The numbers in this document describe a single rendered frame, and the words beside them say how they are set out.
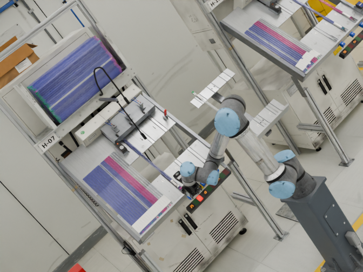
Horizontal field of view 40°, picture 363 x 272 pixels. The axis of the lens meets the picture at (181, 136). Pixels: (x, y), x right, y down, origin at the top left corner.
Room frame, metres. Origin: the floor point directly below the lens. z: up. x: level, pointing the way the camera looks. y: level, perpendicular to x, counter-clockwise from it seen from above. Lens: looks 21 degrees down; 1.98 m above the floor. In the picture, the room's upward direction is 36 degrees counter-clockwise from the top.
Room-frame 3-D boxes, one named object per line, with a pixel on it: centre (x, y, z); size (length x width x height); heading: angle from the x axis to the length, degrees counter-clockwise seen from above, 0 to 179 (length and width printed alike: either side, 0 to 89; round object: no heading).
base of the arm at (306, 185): (2.15, -0.34, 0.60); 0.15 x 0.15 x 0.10
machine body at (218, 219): (3.12, 0.41, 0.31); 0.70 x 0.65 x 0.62; 109
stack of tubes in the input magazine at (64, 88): (3.03, 0.31, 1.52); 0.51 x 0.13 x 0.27; 109
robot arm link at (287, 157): (2.14, -0.33, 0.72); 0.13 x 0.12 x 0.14; 145
